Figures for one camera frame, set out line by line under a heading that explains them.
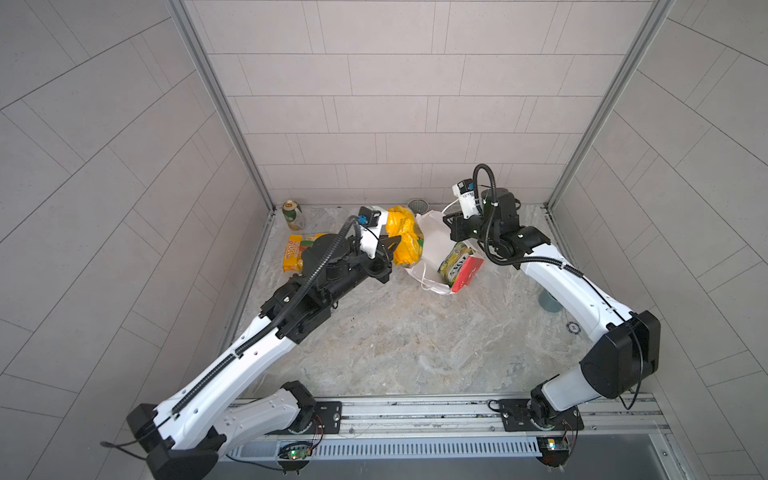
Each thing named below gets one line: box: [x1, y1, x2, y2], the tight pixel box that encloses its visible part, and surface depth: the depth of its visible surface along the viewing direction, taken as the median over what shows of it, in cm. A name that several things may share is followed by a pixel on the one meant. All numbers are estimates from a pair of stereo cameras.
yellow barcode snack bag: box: [386, 206, 424, 267], surface depth 61 cm
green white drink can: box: [282, 200, 302, 222], surface depth 104 cm
